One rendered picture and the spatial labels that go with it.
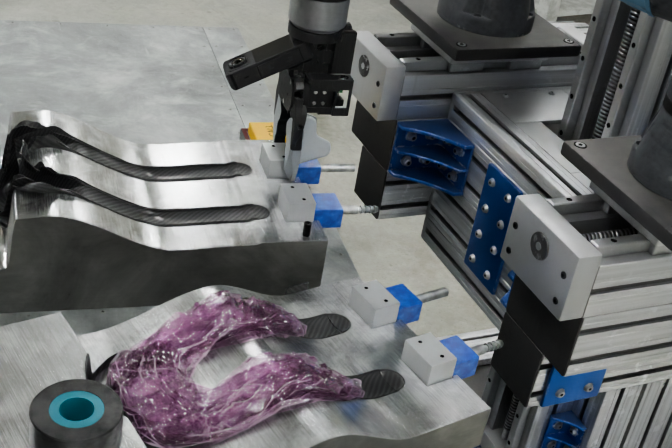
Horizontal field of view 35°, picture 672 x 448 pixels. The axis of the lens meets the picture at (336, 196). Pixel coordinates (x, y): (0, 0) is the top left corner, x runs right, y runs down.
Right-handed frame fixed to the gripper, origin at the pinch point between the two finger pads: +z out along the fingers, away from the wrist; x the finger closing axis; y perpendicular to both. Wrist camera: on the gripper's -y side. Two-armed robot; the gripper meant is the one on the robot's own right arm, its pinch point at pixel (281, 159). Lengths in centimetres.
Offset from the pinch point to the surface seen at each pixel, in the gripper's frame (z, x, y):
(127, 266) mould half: 4.2, -17.7, -22.5
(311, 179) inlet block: 1.9, -2.1, 4.0
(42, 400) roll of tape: -4, -49, -34
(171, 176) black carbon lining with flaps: 2.5, 0.1, -14.8
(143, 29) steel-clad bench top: 10, 68, -10
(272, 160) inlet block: -1.3, -2.4, -2.0
